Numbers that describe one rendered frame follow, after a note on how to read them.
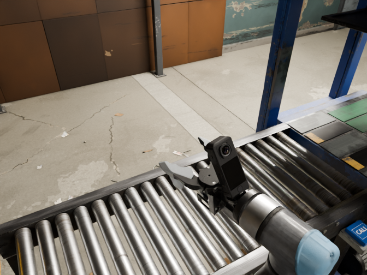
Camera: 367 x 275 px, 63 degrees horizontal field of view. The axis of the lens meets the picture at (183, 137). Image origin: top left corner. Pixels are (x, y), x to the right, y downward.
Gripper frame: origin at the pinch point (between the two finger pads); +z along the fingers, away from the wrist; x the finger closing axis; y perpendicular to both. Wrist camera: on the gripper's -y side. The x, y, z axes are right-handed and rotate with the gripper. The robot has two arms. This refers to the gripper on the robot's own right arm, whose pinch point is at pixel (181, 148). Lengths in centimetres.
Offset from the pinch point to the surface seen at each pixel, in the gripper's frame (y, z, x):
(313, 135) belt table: 55, 11, 84
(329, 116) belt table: 58, 15, 105
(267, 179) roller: 50, 6, 43
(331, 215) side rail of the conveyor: 50, -20, 45
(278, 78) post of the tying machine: 37, 38, 90
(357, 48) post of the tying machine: 40, 27, 148
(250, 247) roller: 46.4, -10.2, 13.8
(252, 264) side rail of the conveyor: 45.3, -14.5, 9.5
